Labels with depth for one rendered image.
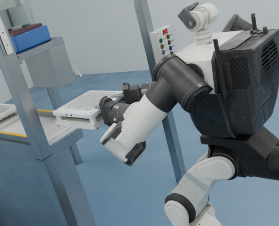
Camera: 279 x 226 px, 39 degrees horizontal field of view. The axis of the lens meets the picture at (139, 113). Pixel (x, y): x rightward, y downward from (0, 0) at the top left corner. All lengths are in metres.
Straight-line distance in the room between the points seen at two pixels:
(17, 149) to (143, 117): 1.15
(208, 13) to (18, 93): 0.90
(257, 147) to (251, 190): 1.39
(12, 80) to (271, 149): 1.08
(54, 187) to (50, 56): 0.62
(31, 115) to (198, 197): 0.81
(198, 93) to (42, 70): 1.14
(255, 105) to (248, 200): 1.48
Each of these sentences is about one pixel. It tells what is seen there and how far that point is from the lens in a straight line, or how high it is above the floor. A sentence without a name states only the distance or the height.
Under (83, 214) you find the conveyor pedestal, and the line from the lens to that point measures 2.43.
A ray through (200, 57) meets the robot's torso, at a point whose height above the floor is 1.24.
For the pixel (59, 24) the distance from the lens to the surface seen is 1.94.
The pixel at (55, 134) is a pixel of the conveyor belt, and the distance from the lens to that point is 2.05.
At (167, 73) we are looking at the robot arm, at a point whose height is 1.24.
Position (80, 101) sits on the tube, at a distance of 1.79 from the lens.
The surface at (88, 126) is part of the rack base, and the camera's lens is 1.67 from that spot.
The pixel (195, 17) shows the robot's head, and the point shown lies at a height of 1.34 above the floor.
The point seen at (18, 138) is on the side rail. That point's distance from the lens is 2.11.
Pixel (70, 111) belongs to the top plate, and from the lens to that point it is 1.73.
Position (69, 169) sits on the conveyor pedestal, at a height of 0.56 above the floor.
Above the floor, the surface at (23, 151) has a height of 0.78.
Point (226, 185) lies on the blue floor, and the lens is 2.80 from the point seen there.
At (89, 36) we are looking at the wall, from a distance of 6.08.
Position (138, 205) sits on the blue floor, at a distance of 2.80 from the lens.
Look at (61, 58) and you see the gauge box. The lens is 2.02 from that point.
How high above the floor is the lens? 1.57
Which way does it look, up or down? 22 degrees down
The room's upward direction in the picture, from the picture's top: 15 degrees counter-clockwise
